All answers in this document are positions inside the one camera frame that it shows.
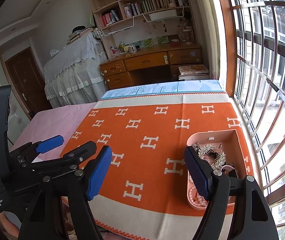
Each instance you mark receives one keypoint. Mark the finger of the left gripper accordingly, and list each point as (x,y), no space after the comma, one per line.
(81,153)
(49,144)

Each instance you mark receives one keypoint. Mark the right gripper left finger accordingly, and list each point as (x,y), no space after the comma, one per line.
(44,215)

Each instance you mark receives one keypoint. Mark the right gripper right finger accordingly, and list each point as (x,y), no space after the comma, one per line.
(252,218)

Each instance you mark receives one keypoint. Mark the pink jewelry box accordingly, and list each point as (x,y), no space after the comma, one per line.
(231,147)

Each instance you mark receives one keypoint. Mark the pink bed sheet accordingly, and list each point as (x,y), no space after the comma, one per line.
(62,121)

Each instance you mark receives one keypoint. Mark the pink smart watch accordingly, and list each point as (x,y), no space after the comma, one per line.
(230,171)

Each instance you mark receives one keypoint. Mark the dark wooden door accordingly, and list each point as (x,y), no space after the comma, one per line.
(28,81)

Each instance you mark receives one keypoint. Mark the orange H-pattern blanket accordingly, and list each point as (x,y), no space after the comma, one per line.
(144,194)

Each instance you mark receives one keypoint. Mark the white lace covered furniture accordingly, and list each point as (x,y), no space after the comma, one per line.
(73,76)

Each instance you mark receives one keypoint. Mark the silver crystal leaf hair comb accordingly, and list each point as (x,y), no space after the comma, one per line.
(213,153)

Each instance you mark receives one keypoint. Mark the grey flower brooch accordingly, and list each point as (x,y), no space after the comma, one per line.
(196,147)

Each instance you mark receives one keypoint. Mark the white mug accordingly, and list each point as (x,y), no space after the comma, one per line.
(132,49)

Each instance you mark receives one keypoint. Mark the wooden desk with drawers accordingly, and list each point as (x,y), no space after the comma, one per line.
(155,64)

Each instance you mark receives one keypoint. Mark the metal window security grille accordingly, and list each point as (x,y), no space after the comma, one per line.
(260,92)

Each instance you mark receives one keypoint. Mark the light blue bed sheet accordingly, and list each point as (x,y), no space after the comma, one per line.
(177,87)

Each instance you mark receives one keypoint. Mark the stack of books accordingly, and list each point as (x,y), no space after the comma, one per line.
(193,72)

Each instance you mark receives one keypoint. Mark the wooden wall bookshelf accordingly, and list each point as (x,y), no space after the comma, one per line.
(113,16)

